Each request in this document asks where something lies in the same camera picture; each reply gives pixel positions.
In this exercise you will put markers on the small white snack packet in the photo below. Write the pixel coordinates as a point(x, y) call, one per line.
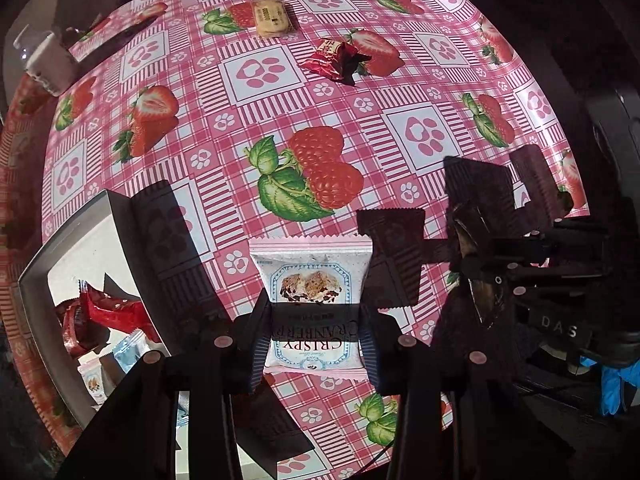
point(95, 385)

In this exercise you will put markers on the white plastic object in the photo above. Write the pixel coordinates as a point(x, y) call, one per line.
point(45, 62)

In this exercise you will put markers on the white storage box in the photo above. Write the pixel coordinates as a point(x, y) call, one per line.
point(65, 260)

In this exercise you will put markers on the beige biscuit packet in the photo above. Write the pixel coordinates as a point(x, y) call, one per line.
point(272, 17)

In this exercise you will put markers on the person's right hand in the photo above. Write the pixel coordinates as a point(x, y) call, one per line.
point(615, 390)

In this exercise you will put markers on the strawberry print pink tablecloth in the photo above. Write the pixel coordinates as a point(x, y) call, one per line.
point(350, 110)

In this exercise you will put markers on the red gold-label candy packet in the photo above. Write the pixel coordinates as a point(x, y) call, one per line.
point(330, 55)

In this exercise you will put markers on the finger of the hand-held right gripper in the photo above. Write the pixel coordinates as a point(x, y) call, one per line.
point(520, 250)
point(500, 282)

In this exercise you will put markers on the long blue snack packet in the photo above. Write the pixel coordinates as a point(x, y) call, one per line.
point(131, 352)

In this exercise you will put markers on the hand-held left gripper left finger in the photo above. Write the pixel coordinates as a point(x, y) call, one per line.
point(260, 345)

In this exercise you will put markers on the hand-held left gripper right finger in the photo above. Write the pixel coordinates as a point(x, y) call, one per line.
point(372, 355)

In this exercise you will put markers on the dark red candy packet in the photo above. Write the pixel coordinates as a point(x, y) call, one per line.
point(75, 327)

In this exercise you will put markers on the white pink-edged snack packet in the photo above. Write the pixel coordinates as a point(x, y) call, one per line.
point(310, 280)

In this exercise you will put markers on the long red snack packet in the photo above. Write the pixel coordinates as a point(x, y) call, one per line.
point(115, 315)

